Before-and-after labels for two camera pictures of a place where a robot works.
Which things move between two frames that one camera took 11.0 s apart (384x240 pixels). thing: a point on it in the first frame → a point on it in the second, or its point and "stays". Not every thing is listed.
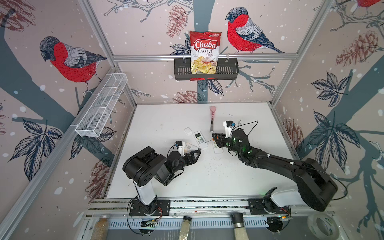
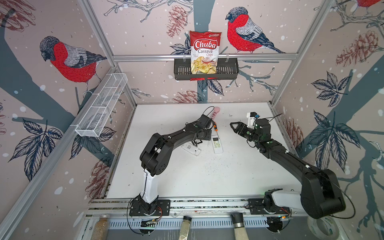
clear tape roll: (323, 226) stays
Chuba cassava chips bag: (204, 51) stays
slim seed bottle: (184, 232) stays
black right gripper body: (225, 143) → (249, 134)
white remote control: (188, 147) stays
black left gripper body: (185, 160) → (207, 134)
